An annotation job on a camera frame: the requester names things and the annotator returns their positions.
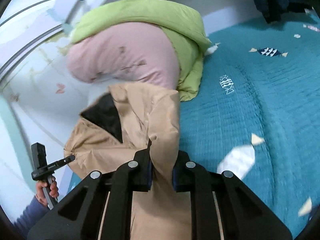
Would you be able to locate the tan brown jacket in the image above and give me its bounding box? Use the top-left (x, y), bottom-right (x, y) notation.
top-left (64, 83), bottom-right (191, 239)

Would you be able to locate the teal candy-pattern bed cover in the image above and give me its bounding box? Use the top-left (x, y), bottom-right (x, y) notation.
top-left (180, 13), bottom-right (319, 236)

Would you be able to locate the purple sleeve forearm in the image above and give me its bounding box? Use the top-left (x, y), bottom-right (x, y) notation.
top-left (13, 197), bottom-right (50, 239)

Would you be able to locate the pink quilt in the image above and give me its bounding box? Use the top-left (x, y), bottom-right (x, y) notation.
top-left (67, 22), bottom-right (180, 89)

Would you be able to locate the person's left hand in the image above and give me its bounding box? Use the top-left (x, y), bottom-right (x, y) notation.
top-left (35, 176), bottom-right (60, 208)

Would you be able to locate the green quilt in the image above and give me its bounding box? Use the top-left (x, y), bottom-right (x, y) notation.
top-left (71, 0), bottom-right (212, 101)

